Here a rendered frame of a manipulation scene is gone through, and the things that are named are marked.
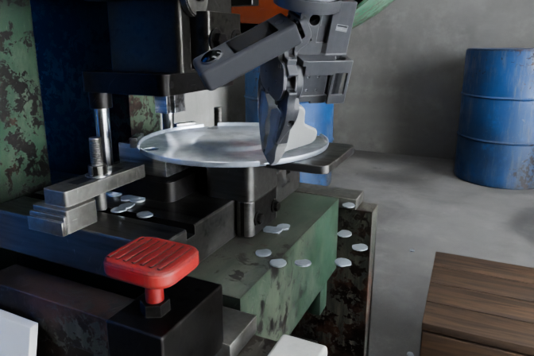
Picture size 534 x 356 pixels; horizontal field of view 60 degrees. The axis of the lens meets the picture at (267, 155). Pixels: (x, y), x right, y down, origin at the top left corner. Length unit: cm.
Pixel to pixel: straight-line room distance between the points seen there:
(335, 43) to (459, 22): 341
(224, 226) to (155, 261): 30
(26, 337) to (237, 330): 29
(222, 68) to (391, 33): 354
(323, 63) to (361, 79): 354
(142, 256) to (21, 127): 45
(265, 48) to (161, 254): 23
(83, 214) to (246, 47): 30
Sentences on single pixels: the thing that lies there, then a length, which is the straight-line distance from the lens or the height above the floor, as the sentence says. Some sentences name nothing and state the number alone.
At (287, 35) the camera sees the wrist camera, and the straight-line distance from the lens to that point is 50.
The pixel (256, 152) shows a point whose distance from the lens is 65.
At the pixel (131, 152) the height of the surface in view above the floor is 77.
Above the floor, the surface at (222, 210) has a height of 70.
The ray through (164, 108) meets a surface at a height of 83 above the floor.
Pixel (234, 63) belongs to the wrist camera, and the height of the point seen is 91.
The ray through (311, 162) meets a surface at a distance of 61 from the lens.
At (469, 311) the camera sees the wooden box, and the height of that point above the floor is 35.
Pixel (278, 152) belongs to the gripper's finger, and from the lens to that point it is 56.
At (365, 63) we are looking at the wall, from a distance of 403.
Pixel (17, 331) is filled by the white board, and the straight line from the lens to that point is 71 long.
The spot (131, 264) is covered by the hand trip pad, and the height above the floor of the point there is 76.
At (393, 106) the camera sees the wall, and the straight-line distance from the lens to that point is 401.
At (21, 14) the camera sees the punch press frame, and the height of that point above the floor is 97.
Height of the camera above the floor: 94
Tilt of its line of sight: 14 degrees down
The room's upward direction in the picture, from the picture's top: straight up
